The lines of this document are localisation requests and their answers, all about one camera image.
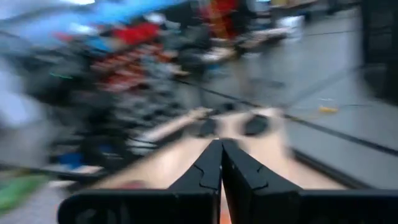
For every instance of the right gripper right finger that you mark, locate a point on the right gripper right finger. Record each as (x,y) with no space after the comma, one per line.
(248,183)

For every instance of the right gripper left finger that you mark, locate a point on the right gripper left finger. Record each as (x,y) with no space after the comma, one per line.
(199,180)

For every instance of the black partition panel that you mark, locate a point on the black partition panel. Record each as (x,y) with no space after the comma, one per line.
(381,46)

